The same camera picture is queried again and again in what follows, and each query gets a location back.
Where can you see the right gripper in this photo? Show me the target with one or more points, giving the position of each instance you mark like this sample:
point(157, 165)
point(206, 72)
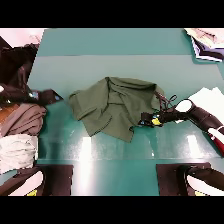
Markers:
point(151, 120)

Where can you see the beige garment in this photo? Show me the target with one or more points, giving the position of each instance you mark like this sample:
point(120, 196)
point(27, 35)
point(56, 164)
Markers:
point(208, 35)

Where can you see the black garment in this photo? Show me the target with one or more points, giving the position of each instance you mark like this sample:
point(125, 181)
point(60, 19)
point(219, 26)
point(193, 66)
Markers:
point(15, 63)

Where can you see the white garment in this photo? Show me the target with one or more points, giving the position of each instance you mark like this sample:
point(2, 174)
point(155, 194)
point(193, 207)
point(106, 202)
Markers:
point(210, 101)
point(16, 151)

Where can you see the dark green shirt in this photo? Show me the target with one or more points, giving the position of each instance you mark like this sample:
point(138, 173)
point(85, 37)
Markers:
point(110, 103)

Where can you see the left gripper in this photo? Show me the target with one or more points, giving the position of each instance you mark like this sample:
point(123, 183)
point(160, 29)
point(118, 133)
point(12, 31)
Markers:
point(48, 96)

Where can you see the brown garment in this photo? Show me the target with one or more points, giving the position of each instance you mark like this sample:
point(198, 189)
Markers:
point(23, 118)

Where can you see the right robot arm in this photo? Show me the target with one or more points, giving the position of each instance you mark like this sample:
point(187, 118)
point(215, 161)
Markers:
point(200, 115)

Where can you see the dark blue garment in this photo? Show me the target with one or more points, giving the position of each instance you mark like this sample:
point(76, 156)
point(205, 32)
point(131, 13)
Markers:
point(208, 52)

